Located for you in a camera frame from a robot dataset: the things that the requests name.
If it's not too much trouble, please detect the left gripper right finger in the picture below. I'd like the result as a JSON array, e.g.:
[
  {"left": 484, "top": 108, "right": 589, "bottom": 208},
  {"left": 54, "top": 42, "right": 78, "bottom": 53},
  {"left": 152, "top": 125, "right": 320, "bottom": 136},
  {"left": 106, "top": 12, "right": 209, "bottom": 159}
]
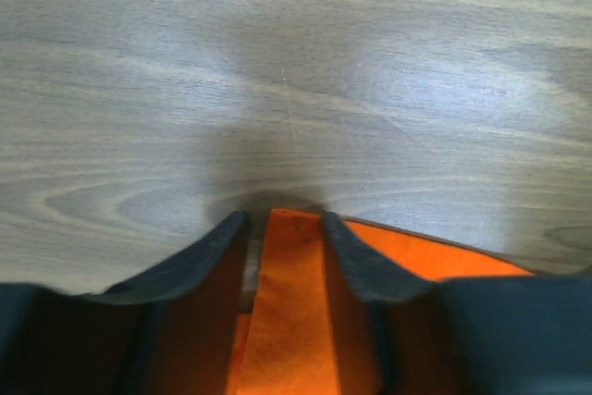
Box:
[{"left": 322, "top": 212, "right": 591, "bottom": 394}]

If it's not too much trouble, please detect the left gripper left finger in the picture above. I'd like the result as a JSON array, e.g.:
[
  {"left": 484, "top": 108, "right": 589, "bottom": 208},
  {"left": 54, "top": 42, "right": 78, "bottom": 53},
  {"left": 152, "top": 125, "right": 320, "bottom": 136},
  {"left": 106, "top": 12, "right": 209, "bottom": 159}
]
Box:
[{"left": 1, "top": 211, "right": 250, "bottom": 394}]

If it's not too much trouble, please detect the orange t-shirt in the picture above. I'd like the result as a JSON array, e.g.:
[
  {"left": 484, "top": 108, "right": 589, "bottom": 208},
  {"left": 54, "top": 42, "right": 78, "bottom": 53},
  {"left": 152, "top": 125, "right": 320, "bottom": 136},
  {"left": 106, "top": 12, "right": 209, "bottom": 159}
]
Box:
[{"left": 226, "top": 209, "right": 533, "bottom": 395}]

